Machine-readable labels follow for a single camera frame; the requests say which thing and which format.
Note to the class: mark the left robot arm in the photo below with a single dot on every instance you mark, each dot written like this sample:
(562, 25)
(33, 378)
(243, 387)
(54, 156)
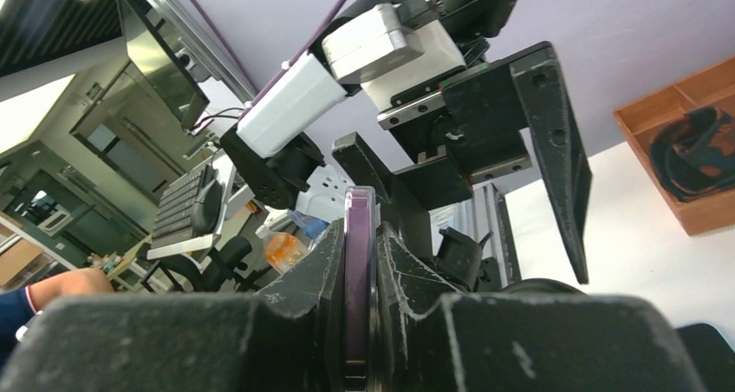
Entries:
(268, 143)

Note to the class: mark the orange liquid bottle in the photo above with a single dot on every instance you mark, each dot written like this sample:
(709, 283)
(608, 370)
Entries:
(282, 250)

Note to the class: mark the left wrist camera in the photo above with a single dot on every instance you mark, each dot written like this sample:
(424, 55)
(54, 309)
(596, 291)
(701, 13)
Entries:
(386, 58)

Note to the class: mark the person forearm blue sleeve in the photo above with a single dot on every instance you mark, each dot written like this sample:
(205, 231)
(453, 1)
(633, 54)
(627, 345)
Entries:
(20, 305)

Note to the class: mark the white case phone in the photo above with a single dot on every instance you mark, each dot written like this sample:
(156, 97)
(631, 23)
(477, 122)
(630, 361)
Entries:
(360, 290)

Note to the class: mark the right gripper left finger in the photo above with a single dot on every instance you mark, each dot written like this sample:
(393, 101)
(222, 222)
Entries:
(286, 337)

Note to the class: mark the orange compartment tray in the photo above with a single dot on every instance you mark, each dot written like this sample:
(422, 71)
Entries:
(641, 120)

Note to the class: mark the dark patterned scrunchie right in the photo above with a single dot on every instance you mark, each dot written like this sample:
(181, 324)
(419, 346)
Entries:
(693, 157)

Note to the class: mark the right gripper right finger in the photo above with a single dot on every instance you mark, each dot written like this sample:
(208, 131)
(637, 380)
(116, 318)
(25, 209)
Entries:
(437, 338)

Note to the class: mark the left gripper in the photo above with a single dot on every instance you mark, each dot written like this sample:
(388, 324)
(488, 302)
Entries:
(465, 126)

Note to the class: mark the black case phone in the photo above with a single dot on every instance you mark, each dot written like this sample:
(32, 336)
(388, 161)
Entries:
(712, 355)

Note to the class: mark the black keyboard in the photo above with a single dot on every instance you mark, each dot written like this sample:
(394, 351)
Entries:
(177, 201)

